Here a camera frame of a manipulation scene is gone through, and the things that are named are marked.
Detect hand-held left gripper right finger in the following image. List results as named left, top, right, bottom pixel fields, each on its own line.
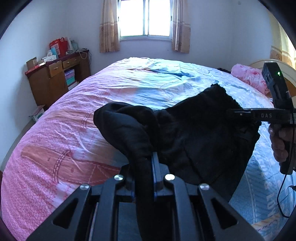
left=152, top=152, right=264, bottom=241

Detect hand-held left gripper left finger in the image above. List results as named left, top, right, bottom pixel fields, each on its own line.
left=26, top=162, right=137, bottom=241

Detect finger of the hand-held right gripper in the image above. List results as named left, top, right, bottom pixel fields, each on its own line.
left=227, top=108, right=254, bottom=118

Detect black pants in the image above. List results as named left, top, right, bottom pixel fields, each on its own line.
left=93, top=83, right=262, bottom=241

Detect person's right hand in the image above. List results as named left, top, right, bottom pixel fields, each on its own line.
left=269, top=124, right=285, bottom=164

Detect cream bed headboard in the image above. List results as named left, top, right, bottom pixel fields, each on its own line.
left=248, top=58, right=296, bottom=99

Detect pink floral pillow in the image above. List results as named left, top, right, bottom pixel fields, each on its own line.
left=231, top=64, right=274, bottom=95

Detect cream gold patterned panel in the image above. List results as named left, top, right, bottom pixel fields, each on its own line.
left=269, top=23, right=296, bottom=68

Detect pink and blue bed sheet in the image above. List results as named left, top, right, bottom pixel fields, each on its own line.
left=1, top=57, right=296, bottom=241

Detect beige patterned curtain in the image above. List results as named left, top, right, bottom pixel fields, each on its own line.
left=99, top=0, right=121, bottom=54
left=171, top=0, right=191, bottom=54

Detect white cardboard box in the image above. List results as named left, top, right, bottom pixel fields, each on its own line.
left=29, top=105, right=46, bottom=122

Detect stack of pastel boxes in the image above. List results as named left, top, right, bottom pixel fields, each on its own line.
left=64, top=69, right=78, bottom=90

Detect wooden cabinet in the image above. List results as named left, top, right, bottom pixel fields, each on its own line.
left=25, top=51, right=91, bottom=110

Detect window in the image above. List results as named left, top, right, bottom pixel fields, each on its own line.
left=117, top=0, right=174, bottom=42

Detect flat red box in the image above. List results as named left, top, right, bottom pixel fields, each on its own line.
left=25, top=62, right=47, bottom=75

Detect white plastic bag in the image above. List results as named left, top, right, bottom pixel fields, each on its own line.
left=67, top=37, right=79, bottom=53

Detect white tissue box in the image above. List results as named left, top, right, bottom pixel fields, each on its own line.
left=42, top=52, right=57, bottom=63

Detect red paper bag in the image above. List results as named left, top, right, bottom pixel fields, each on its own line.
left=49, top=37, right=69, bottom=58

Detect brown cardboard box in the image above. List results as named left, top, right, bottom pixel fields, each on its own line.
left=26, top=57, right=39, bottom=70

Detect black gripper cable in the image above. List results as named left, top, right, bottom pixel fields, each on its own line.
left=276, top=173, right=296, bottom=218

